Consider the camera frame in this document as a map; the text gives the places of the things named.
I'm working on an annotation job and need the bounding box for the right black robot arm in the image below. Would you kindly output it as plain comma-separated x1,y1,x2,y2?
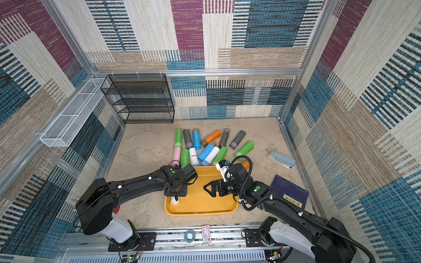
203,164,376,263

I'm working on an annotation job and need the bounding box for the white blue trash bag roll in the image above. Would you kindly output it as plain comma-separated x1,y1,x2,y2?
171,197,180,206

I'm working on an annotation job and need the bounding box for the light blue stapler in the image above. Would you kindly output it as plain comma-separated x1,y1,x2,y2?
268,151,296,170

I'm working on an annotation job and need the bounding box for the red pen cup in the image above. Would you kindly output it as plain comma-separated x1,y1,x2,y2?
112,206,120,214

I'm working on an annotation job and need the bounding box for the black mesh shelf rack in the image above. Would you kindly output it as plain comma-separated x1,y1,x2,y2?
100,73,175,125

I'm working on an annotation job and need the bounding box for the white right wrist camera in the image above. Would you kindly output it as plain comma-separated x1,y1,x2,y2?
216,160,231,182

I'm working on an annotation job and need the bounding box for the white wire mesh basket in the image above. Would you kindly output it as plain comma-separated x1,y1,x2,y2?
40,78,104,147

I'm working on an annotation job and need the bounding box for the small orange roll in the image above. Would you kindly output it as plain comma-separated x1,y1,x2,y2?
242,161,250,170

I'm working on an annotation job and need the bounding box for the grey trash bag roll right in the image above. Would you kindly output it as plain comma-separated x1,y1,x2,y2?
229,130,246,150

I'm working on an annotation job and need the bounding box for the white blue-end trash bag roll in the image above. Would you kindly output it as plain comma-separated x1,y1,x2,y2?
202,146,220,166

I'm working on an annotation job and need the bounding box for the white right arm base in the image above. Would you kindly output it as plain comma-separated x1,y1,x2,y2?
243,216,316,260

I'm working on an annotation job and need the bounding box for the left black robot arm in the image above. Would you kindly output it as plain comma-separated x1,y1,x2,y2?
76,165,198,235

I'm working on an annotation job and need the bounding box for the dark grey trash bag roll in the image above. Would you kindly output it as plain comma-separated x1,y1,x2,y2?
183,129,194,149

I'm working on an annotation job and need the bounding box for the short green trash bag roll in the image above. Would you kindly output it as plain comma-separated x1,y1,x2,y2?
180,149,189,168

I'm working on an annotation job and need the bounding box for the green roll beside white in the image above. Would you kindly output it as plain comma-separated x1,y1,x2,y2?
213,146,228,165

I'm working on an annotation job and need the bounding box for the light blue trash bag roll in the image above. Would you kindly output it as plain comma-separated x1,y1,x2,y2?
198,141,214,163

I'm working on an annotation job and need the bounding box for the white red label card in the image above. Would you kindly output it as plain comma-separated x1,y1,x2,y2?
201,225,212,243

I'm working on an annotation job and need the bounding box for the yellow plastic storage tray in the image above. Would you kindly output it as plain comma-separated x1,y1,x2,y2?
164,166,239,217

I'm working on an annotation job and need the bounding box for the pink trash bag roll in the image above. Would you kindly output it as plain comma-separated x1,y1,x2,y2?
171,147,182,167

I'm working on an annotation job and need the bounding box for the orange trash bag roll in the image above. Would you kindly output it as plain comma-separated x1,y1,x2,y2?
201,130,221,147

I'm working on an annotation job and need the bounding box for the dark blue notebook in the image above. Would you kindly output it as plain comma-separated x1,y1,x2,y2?
271,175,309,209

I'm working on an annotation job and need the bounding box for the tape roll on rail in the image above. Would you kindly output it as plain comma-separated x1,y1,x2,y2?
184,230,196,243

